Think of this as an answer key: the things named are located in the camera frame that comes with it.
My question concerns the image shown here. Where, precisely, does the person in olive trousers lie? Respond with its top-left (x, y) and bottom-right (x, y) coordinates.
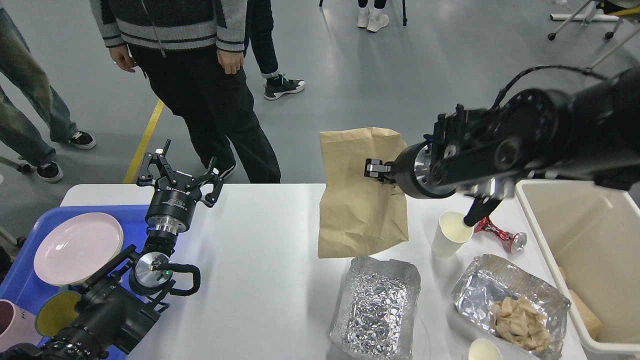
top-left (0, 6), bottom-right (97, 183)

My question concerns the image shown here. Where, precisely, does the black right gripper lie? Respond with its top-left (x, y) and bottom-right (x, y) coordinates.
top-left (364, 141), bottom-right (456, 199)

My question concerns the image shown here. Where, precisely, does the beige plastic bin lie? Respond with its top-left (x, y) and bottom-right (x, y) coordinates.
top-left (515, 180), bottom-right (640, 358)

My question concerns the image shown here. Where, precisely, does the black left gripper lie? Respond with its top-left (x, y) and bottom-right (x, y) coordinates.
top-left (137, 139), bottom-right (226, 234)

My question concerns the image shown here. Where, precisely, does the brown paper bag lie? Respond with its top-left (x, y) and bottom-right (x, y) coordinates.
top-left (317, 127), bottom-right (409, 259)

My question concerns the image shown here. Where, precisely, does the crushed red soda can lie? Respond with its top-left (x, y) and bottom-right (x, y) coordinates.
top-left (474, 216), bottom-right (528, 255)

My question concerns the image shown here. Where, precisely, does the person in white sneakers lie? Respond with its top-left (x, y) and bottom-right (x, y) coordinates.
top-left (357, 0), bottom-right (390, 34)

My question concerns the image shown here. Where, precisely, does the yellow plate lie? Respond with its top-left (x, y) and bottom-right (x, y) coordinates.
top-left (68, 234), bottom-right (125, 287)

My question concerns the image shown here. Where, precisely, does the person in grey sweater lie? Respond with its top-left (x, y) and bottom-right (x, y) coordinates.
top-left (89, 0), bottom-right (281, 183)

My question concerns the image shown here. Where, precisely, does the aluminium foil tray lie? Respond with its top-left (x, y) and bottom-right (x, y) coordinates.
top-left (329, 257), bottom-right (421, 360)

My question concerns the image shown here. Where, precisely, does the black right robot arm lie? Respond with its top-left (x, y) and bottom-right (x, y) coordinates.
top-left (364, 66), bottom-right (640, 227)

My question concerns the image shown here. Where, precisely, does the person in dark jeans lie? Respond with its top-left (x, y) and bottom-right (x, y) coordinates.
top-left (244, 0), bottom-right (306, 101)

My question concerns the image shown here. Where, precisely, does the foil with paper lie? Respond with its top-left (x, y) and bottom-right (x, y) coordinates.
top-left (451, 254), bottom-right (571, 360)

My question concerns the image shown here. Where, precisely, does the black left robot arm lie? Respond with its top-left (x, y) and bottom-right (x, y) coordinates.
top-left (1, 140), bottom-right (224, 360)

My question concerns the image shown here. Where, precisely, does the pink mug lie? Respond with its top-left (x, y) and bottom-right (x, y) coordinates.
top-left (0, 299), bottom-right (42, 352)

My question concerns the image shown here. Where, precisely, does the white lid bottom edge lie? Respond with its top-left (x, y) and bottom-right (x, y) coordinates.
top-left (461, 338), bottom-right (503, 360)

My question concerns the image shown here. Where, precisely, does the pink plate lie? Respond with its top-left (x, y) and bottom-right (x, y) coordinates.
top-left (33, 212), bottom-right (124, 286)

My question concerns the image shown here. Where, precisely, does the white paper cup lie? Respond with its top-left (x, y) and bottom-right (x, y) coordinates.
top-left (431, 210), bottom-right (474, 259)

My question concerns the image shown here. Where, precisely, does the blue-grey mug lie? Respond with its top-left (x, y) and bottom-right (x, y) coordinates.
top-left (35, 291), bottom-right (82, 337)

